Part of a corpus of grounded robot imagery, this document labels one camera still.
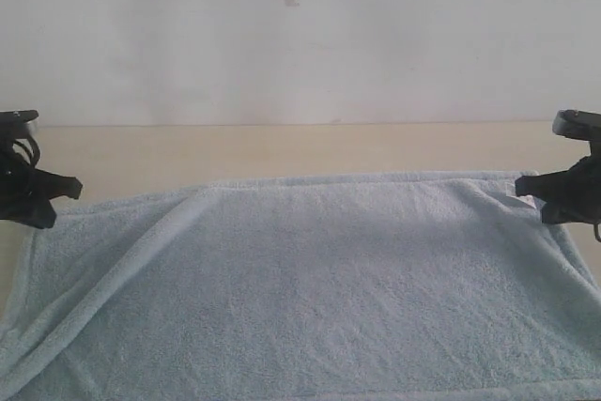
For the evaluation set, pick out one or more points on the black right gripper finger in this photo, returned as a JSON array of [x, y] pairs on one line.
[[548, 185], [554, 214]]

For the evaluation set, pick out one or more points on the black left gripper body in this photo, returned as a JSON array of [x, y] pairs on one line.
[[19, 159]]

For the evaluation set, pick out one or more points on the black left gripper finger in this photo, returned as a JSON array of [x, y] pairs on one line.
[[38, 214], [52, 185]]

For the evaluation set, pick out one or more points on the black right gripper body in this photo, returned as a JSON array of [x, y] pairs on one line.
[[584, 187]]

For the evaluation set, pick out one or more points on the light blue fluffy towel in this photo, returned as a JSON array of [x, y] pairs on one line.
[[407, 286]]

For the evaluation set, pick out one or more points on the white printed label strip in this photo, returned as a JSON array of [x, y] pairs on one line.
[[523, 198]]

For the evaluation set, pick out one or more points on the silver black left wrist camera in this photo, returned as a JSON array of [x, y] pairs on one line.
[[18, 125]]

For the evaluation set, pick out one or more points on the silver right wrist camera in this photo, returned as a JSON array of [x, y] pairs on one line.
[[577, 125]]

